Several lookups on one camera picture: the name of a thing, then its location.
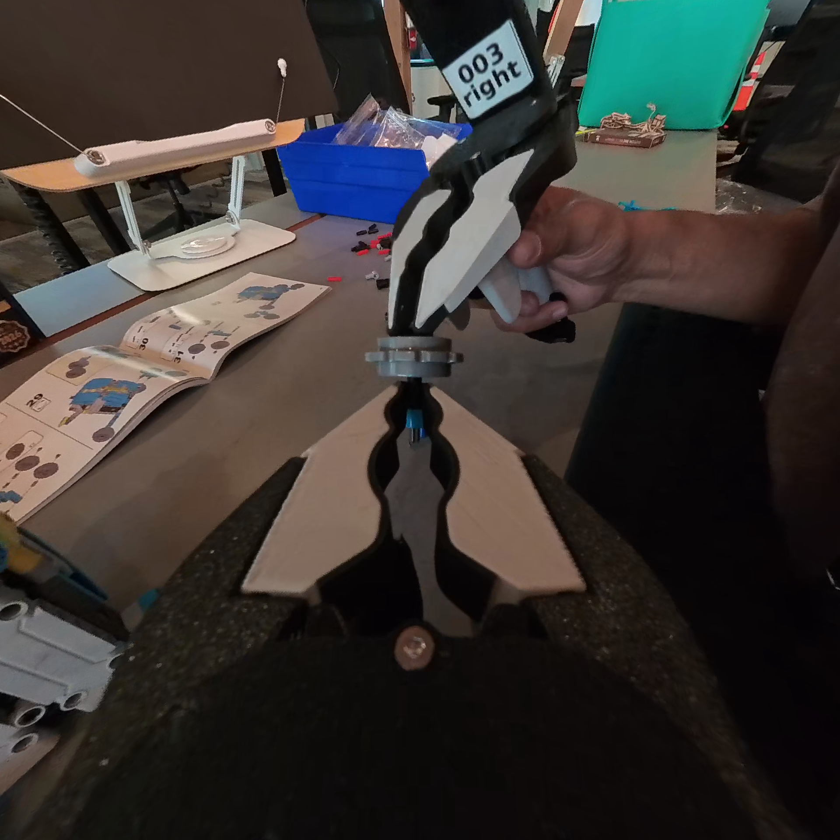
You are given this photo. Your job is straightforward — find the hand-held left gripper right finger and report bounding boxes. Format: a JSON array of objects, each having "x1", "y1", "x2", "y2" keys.
[{"x1": 427, "y1": 386, "x2": 587, "y2": 595}]

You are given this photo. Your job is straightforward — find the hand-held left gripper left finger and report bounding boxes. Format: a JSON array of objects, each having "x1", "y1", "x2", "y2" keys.
[{"x1": 239, "y1": 384, "x2": 401, "y2": 598}]

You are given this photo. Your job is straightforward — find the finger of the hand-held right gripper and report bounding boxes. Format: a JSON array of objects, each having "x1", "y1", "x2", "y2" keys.
[
  {"x1": 415, "y1": 147, "x2": 536, "y2": 332},
  {"x1": 386, "y1": 187, "x2": 460, "y2": 337}
]

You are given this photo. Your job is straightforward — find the grey toy gear wheel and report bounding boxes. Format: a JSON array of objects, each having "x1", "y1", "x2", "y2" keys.
[{"x1": 364, "y1": 335, "x2": 465, "y2": 382}]

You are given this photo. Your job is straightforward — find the person's right forearm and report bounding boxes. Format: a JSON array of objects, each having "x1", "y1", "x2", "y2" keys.
[{"x1": 617, "y1": 190, "x2": 840, "y2": 329}]

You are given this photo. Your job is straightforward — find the grey desk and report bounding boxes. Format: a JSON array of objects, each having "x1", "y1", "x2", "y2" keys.
[{"x1": 0, "y1": 193, "x2": 621, "y2": 651}]

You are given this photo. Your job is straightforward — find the white desk lamp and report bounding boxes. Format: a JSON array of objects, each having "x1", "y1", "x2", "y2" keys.
[{"x1": 0, "y1": 58, "x2": 298, "y2": 294}]

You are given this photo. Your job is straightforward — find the wooden standing desk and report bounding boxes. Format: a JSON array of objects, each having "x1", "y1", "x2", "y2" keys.
[{"x1": 0, "y1": 0, "x2": 342, "y2": 277}]

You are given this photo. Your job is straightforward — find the person's right hand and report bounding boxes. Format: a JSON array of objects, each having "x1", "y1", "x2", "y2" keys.
[{"x1": 489, "y1": 185, "x2": 632, "y2": 336}]

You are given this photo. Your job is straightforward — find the pile of small brick parts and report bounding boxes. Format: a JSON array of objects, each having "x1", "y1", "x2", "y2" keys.
[{"x1": 348, "y1": 222, "x2": 396, "y2": 291}]

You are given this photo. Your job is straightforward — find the clear plastic bags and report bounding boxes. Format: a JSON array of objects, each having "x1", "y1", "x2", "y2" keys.
[{"x1": 331, "y1": 94, "x2": 462, "y2": 168}]

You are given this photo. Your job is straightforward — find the blue plastic bin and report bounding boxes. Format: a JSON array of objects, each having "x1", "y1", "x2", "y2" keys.
[{"x1": 277, "y1": 121, "x2": 475, "y2": 225}]

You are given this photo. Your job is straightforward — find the dark book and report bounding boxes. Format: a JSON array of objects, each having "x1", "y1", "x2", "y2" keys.
[{"x1": 576, "y1": 128, "x2": 669, "y2": 149}]

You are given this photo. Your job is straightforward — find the wooden puzzle model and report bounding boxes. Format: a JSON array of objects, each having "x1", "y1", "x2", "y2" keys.
[{"x1": 598, "y1": 101, "x2": 669, "y2": 135}]

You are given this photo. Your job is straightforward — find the building instruction booklet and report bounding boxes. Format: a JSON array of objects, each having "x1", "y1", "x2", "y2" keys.
[{"x1": 0, "y1": 271, "x2": 333, "y2": 526}]

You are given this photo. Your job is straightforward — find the blue grey brick toy vehicle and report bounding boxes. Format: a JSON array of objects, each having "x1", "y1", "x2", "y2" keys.
[{"x1": 0, "y1": 512, "x2": 161, "y2": 765}]

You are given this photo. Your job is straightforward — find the dark blue toy kit box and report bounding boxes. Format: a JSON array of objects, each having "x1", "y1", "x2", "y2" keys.
[{"x1": 0, "y1": 279, "x2": 48, "y2": 370}]

